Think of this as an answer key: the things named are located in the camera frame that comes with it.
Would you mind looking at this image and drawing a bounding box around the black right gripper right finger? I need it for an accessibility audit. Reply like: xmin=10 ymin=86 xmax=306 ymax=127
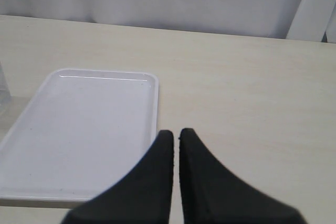
xmin=179 ymin=128 xmax=306 ymax=223

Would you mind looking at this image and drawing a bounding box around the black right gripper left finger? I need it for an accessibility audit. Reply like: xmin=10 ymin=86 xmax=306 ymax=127
xmin=62 ymin=130 xmax=174 ymax=223

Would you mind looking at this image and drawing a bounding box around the white rectangular plastic tray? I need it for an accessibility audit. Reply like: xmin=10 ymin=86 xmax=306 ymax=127
xmin=1 ymin=69 xmax=159 ymax=202

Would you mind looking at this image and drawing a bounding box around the clear plastic tall container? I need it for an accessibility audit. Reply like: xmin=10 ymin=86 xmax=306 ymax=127
xmin=0 ymin=65 xmax=12 ymax=115

